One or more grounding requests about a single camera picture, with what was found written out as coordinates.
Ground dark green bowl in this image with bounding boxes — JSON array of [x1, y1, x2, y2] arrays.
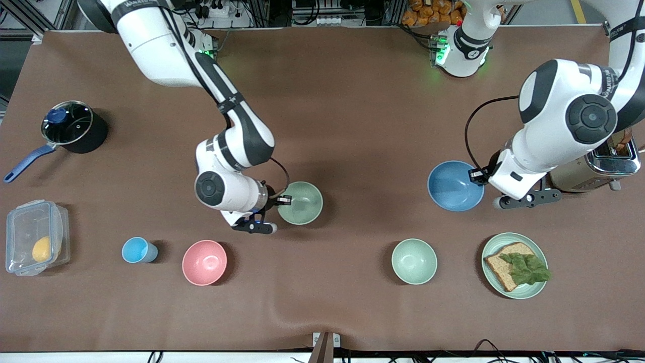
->
[[277, 181, 324, 225]]

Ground blue bowl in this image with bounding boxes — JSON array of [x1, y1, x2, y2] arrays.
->
[[427, 160, 485, 212]]

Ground pink bowl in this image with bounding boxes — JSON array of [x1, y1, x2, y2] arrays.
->
[[182, 240, 228, 286]]

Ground pale green bowl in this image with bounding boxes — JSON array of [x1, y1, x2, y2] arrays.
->
[[392, 238, 438, 285]]

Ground brown bread slice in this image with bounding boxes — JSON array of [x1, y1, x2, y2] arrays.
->
[[484, 242, 542, 293]]

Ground chrome and gold toaster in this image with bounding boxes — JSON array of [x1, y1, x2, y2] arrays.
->
[[548, 129, 641, 193]]

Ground green lettuce leaf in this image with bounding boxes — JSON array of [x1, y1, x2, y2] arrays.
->
[[499, 252, 552, 286]]

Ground toast slice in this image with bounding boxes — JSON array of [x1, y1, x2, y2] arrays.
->
[[611, 130, 633, 155]]

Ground green plate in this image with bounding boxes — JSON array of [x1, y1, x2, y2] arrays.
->
[[481, 232, 548, 300]]

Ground light blue cup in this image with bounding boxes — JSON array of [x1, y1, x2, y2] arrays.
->
[[121, 237, 158, 264]]

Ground brown table cover mat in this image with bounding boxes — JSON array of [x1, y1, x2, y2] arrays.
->
[[0, 25, 645, 353]]

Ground white power strip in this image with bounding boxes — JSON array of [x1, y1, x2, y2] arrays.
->
[[194, 0, 252, 28], [301, 14, 348, 27]]

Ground glass lid with blue knob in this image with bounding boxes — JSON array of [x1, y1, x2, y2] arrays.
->
[[41, 101, 94, 145]]

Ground yellow lemon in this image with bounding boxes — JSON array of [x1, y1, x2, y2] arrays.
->
[[32, 236, 51, 263]]

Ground orange snack bag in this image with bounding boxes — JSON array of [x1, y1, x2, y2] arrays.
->
[[401, 0, 464, 27]]

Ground clear plastic lidded container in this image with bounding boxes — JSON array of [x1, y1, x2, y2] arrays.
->
[[5, 200, 71, 277]]

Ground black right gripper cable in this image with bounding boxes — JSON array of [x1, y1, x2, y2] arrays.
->
[[262, 156, 293, 206]]

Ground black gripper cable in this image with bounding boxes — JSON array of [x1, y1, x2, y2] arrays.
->
[[465, 95, 521, 183], [262, 156, 293, 206]]

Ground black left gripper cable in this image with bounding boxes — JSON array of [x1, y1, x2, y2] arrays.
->
[[465, 95, 521, 183]]

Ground metal table bracket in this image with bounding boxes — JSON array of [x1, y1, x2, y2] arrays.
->
[[308, 332, 341, 363]]

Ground dark pot with blue handle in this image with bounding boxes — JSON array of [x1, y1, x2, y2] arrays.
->
[[4, 101, 109, 184]]

